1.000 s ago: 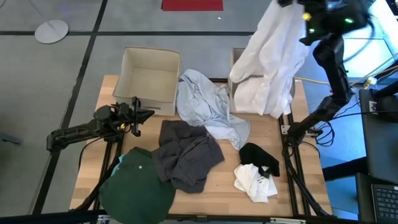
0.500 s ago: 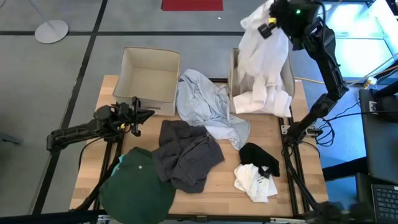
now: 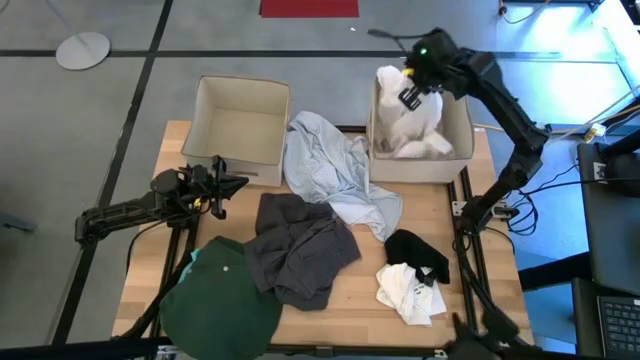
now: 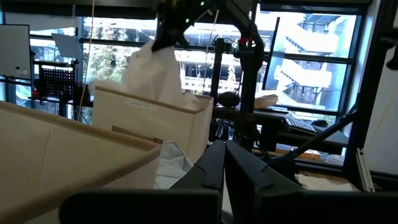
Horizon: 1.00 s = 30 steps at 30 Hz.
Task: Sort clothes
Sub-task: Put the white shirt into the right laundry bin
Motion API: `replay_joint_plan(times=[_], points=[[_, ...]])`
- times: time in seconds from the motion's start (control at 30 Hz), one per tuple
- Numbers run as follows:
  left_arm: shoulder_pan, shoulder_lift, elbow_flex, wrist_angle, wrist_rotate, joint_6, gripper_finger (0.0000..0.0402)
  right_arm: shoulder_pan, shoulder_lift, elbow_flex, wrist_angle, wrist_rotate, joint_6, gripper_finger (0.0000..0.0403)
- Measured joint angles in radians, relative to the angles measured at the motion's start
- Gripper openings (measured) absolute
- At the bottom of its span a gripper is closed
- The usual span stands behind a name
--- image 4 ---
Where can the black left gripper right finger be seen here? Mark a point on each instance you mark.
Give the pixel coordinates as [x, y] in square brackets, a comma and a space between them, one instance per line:
[245, 177]

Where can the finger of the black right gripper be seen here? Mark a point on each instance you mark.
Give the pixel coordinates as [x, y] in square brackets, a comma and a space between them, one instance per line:
[164, 42]
[181, 38]

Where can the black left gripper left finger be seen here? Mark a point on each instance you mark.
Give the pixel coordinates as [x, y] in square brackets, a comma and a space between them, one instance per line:
[208, 174]

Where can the white grey cloth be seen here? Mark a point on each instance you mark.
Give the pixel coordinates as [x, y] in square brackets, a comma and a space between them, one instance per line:
[323, 183]

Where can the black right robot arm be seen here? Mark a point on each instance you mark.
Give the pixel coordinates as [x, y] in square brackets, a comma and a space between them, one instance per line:
[250, 77]

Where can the light grey towel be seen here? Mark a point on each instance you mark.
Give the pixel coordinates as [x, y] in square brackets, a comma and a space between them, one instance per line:
[171, 165]

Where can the black desk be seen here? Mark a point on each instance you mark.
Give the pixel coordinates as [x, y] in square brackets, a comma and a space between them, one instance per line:
[280, 124]

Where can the black keyboard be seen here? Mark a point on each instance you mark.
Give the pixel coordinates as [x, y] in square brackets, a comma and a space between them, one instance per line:
[300, 124]

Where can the black round device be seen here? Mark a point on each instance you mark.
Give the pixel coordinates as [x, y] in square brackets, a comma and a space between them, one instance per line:
[228, 99]

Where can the beige fabric storage bin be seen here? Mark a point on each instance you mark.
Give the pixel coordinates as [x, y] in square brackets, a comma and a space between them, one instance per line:
[146, 121]
[62, 161]

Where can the black monitor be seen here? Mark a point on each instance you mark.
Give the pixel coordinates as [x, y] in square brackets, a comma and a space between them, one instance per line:
[271, 53]

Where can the black computer mouse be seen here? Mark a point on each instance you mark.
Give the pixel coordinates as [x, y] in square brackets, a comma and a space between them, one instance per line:
[320, 123]

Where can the black perforated rack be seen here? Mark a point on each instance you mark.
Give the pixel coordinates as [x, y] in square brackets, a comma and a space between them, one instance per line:
[57, 82]

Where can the whiteboard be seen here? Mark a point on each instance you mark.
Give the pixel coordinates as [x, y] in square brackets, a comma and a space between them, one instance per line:
[14, 51]

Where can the black camera stand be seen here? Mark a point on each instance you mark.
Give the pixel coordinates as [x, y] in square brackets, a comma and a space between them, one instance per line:
[217, 68]

